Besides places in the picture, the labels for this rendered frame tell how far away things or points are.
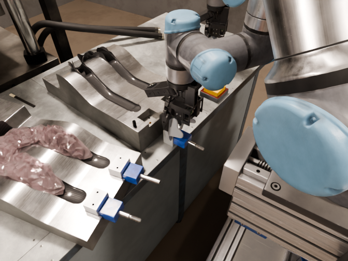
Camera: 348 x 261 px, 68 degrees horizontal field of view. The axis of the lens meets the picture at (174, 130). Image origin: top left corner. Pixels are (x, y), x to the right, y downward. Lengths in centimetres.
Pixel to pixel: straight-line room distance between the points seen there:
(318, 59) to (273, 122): 7
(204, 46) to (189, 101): 19
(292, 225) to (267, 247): 76
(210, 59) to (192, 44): 6
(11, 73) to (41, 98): 28
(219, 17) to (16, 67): 90
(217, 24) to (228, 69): 62
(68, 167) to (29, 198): 11
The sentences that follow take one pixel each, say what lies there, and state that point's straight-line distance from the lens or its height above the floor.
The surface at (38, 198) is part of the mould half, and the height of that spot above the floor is 87.
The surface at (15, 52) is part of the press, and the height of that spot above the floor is 78.
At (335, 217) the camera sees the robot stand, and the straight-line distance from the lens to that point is 48.
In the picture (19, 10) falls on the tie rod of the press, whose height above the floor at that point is 102.
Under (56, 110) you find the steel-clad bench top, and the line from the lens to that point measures 102.
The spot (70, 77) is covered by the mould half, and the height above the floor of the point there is 93.
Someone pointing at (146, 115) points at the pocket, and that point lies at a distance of 81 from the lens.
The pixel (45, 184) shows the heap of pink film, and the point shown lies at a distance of 69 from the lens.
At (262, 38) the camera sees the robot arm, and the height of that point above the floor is 118.
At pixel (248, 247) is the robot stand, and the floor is 21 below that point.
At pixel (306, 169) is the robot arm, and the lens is 29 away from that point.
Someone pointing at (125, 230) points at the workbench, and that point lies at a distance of 99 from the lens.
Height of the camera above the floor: 141
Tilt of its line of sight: 46 degrees down
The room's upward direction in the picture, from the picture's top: straight up
